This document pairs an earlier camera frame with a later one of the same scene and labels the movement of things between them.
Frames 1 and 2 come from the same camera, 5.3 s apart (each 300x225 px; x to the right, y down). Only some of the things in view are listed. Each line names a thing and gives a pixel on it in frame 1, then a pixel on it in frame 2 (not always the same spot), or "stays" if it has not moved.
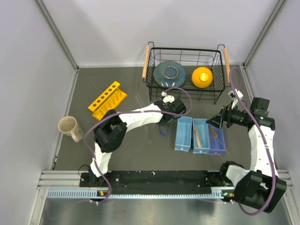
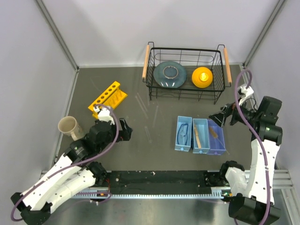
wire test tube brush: x=215 y=136 stays
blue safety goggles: x=163 y=133 -> x=183 y=130
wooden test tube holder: x=197 y=138 stays
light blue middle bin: x=200 y=136 stays
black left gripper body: x=169 y=121 -> x=117 y=138
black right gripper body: x=235 y=116 stays
